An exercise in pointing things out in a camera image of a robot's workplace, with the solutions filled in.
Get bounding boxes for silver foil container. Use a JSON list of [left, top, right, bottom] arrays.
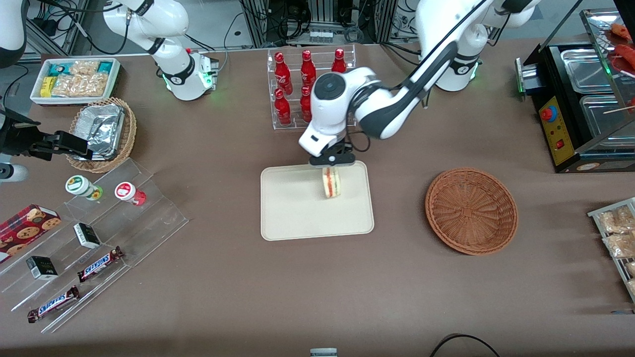
[[74, 104, 126, 161]]

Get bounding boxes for large clear cracker bag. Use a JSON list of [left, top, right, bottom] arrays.
[[52, 73, 109, 98]]

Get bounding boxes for small black box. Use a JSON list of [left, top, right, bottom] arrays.
[[73, 222, 102, 249], [25, 255, 59, 281]]

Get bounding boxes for black hot food display machine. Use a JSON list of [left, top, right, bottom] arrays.
[[515, 0, 635, 174]]

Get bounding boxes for grey wire rack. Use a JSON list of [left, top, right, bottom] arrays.
[[587, 197, 635, 303]]

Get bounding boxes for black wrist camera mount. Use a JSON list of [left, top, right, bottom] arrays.
[[0, 108, 43, 156]]

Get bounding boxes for brown snickers bar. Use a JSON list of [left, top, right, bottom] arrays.
[[27, 285, 80, 324], [77, 246, 125, 284]]

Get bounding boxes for beige plastic tray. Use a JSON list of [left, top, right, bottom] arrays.
[[260, 160, 375, 242]]

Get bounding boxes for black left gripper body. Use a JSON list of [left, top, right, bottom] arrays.
[[310, 142, 356, 167]]

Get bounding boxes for brown wicker basket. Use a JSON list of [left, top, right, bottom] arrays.
[[425, 167, 519, 256]]

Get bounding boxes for triangle sandwich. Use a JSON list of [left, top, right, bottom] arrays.
[[321, 166, 342, 199]]

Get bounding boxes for small clear cracker bag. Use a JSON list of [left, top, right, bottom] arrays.
[[69, 60, 101, 76]]

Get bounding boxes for black cable loop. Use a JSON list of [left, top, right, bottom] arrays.
[[429, 333, 502, 357]]

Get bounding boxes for red cookie box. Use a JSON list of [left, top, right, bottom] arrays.
[[0, 204, 62, 264]]

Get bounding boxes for light tan wicker basket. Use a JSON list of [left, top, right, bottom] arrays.
[[65, 97, 137, 174]]

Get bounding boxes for green lid cup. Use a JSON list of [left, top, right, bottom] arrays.
[[65, 175, 104, 201]]

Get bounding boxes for white plastic snack bin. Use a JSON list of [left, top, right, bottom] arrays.
[[29, 58, 122, 108]]

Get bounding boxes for clear acrylic stepped display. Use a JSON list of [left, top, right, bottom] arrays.
[[0, 157, 190, 334]]

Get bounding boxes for clear acrylic bottle rack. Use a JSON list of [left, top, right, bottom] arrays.
[[266, 44, 357, 131]]

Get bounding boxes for red lid cup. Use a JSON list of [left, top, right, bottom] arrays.
[[114, 181, 147, 207]]

